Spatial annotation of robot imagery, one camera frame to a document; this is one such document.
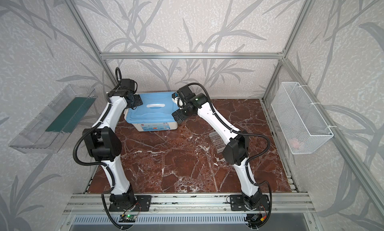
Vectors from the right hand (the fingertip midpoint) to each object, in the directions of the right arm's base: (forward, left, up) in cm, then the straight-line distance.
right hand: (182, 110), depth 85 cm
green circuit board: (-49, +24, -22) cm, 59 cm away
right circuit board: (-49, -39, -26) cm, 68 cm away
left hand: (+10, +31, -1) cm, 33 cm away
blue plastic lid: (+6, +16, -4) cm, 18 cm away
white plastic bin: (-2, +23, -15) cm, 28 cm away
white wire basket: (-20, -54, +12) cm, 59 cm away
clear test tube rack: (-10, -21, -20) cm, 31 cm away
